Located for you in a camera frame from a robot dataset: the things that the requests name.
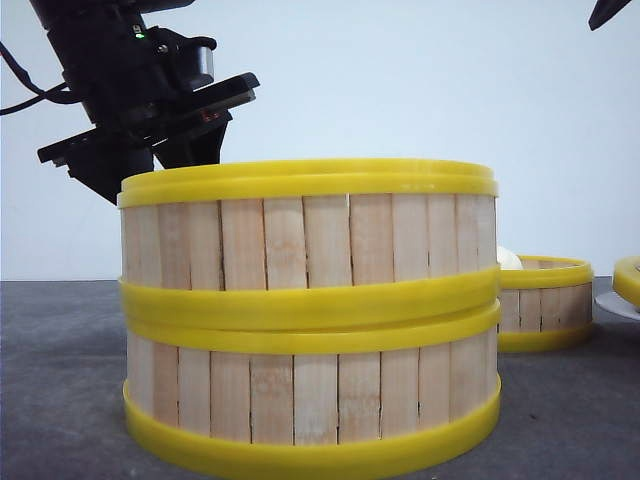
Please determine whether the white plate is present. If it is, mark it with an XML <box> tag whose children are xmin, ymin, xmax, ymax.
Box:
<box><xmin>595</xmin><ymin>291</ymin><xmax>639</xmax><ymax>320</ymax></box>

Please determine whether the bamboo steamer basket with bun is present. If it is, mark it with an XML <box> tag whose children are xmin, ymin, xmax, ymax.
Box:
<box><xmin>498</xmin><ymin>255</ymin><xmax>594</xmax><ymax>353</ymax></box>

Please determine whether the white steamed bun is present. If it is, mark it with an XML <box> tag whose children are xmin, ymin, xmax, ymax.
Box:
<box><xmin>496</xmin><ymin>245</ymin><xmax>523</xmax><ymax>270</ymax></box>

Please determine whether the black cable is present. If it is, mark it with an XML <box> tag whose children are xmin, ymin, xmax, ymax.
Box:
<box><xmin>0</xmin><ymin>39</ymin><xmax>76</xmax><ymax>117</ymax></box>

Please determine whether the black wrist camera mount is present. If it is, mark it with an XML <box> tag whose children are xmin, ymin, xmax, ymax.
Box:
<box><xmin>38</xmin><ymin>73</ymin><xmax>260</xmax><ymax>202</ymax></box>

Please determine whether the woven bamboo steamer lid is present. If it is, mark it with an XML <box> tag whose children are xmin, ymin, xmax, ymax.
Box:
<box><xmin>612</xmin><ymin>256</ymin><xmax>640</xmax><ymax>310</ymax></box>

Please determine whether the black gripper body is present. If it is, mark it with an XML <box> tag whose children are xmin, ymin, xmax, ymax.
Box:
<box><xmin>47</xmin><ymin>14</ymin><xmax>219</xmax><ymax>206</ymax></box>

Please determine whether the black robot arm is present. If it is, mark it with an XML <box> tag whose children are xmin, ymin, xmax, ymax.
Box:
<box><xmin>32</xmin><ymin>1</ymin><xmax>231</xmax><ymax>202</ymax></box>

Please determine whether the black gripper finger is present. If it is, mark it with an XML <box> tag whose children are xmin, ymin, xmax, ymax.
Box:
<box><xmin>588</xmin><ymin>0</ymin><xmax>631</xmax><ymax>31</ymax></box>
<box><xmin>152</xmin><ymin>118</ymin><xmax>228</xmax><ymax>169</ymax></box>

